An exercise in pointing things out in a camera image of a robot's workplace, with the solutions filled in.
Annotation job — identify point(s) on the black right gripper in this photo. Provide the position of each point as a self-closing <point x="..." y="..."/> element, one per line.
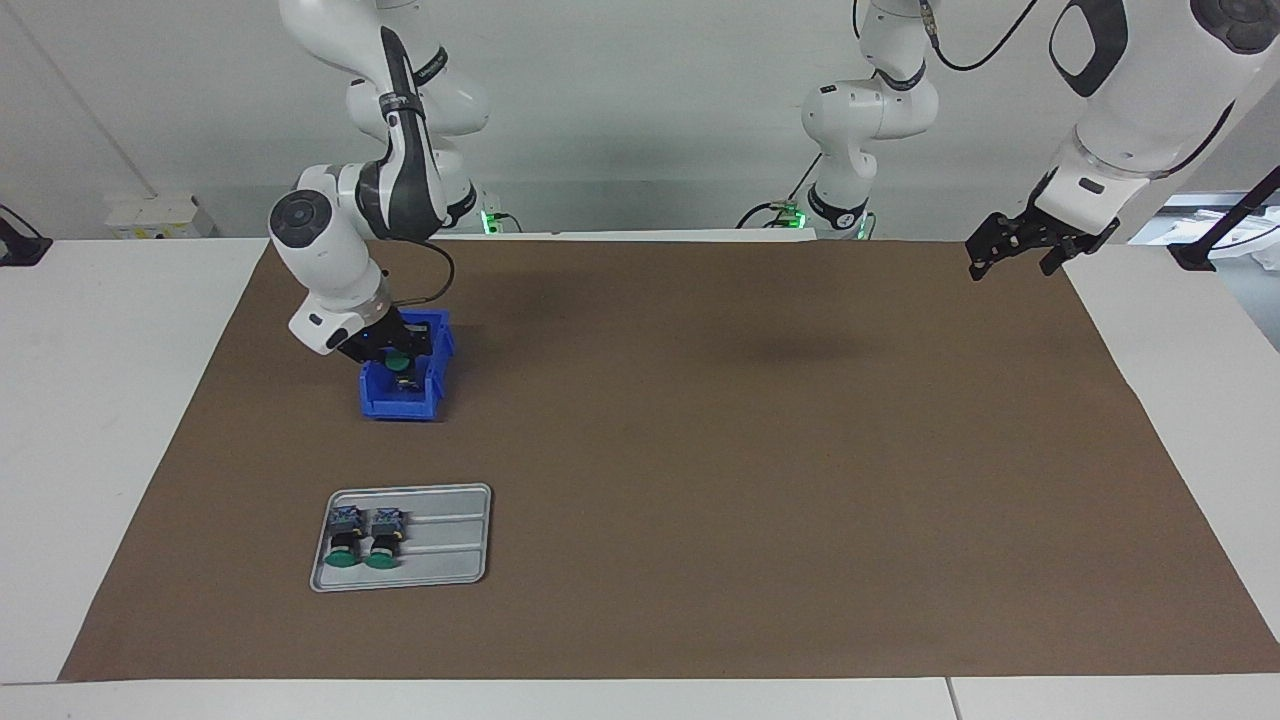
<point x="380" y="338"/>

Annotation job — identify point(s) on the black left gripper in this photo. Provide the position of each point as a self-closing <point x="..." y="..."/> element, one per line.
<point x="1065" y="235"/>

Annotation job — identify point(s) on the green push button switch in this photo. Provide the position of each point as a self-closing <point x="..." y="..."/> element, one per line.
<point x="345" y="535"/>
<point x="385" y="535"/>
<point x="398" y="362"/>

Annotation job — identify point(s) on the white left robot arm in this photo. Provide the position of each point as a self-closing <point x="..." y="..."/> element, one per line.
<point x="1150" y="90"/>

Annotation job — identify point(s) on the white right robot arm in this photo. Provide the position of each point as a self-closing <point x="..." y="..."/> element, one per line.
<point x="330" y="250"/>

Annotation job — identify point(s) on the blue plastic storage bin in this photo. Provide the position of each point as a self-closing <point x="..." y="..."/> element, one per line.
<point x="425" y="395"/>

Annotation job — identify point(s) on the black slanted stand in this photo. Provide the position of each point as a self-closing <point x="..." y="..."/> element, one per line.
<point x="1215" y="235"/>

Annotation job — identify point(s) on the silver metal tray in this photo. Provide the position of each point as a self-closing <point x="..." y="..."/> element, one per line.
<point x="445" y="540"/>

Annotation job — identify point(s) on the brown table mat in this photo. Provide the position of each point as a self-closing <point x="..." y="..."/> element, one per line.
<point x="800" y="550"/>

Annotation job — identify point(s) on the beige wall socket box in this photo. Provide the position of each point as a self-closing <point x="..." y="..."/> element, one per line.
<point x="160" y="215"/>

